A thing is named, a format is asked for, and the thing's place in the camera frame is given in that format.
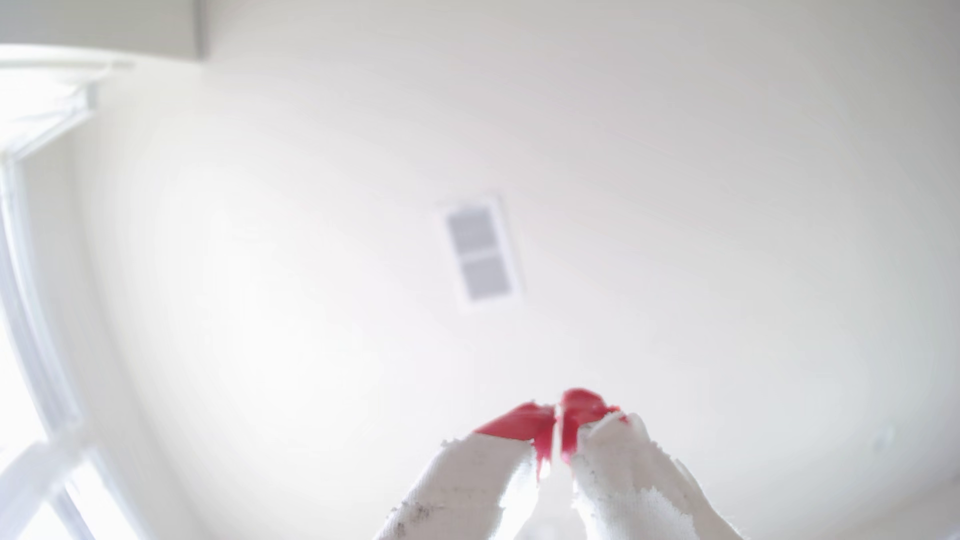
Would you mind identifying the white taped red gripper finger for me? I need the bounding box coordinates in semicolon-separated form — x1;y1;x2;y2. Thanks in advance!
559;387;745;540
373;401;558;540

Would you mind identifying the grey ceiling air vent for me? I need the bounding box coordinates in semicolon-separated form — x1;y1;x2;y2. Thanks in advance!
438;196;524;310

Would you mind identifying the white window frame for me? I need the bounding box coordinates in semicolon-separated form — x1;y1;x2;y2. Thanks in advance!
0;45;189;540

